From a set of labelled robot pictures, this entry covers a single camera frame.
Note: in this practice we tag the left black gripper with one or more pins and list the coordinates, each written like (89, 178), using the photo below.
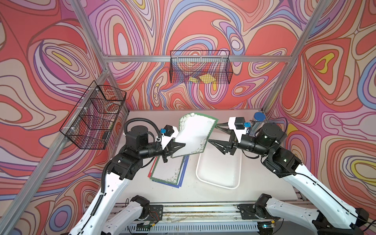
(168, 151)

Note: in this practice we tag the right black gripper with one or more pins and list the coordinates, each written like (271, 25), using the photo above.
(226, 146)

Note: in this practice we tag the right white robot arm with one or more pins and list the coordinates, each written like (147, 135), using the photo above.
(331, 216)

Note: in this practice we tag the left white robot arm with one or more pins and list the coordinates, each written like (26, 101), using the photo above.
(144, 140)

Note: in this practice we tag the white plastic storage tray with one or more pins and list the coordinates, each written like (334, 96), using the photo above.
(217, 169)

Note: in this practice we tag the blue lidded pen tube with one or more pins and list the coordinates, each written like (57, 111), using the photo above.
(257, 121)

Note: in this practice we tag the yellow sticky note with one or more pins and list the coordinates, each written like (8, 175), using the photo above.
(207, 78)

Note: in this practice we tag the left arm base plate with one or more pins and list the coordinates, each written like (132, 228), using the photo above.
(152, 213)

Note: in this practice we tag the back black wire basket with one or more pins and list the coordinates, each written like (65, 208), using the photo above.
(189, 70)

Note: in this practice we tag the black wire basket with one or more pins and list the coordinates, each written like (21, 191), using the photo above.
(91, 122)
(189, 70)

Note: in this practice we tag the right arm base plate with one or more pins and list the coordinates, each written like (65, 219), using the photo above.
(247, 212)

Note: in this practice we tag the left black wire basket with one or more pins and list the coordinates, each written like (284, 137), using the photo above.
(91, 122)

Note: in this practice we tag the aluminium frame rail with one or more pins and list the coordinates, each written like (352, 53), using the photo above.
(166, 58)

